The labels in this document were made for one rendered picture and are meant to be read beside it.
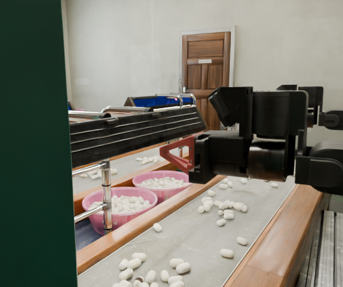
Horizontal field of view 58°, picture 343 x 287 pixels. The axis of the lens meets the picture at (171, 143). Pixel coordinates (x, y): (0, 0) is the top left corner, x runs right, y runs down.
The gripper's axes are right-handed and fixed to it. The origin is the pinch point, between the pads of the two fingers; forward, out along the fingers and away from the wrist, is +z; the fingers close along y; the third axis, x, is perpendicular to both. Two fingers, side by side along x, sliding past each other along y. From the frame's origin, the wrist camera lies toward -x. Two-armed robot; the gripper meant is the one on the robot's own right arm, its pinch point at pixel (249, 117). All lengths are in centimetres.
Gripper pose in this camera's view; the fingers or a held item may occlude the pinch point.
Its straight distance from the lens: 108.2
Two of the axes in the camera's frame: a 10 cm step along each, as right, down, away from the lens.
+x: 0.2, 9.8, 1.8
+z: -8.9, -0.6, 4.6
